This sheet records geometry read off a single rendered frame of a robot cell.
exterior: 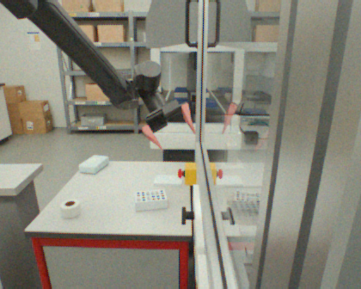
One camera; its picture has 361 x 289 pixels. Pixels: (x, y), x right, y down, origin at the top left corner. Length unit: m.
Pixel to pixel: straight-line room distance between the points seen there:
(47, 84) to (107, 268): 4.60
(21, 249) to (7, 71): 4.42
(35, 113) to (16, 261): 3.72
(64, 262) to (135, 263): 0.27
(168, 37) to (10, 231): 1.27
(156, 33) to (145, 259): 1.05
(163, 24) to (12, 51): 4.43
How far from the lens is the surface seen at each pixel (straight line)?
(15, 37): 5.58
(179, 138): 1.49
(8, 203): 1.51
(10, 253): 1.69
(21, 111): 5.25
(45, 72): 5.38
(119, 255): 1.03
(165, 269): 1.04
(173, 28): 1.42
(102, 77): 0.66
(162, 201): 1.03
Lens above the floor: 1.33
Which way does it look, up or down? 18 degrees down
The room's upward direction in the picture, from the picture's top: straight up
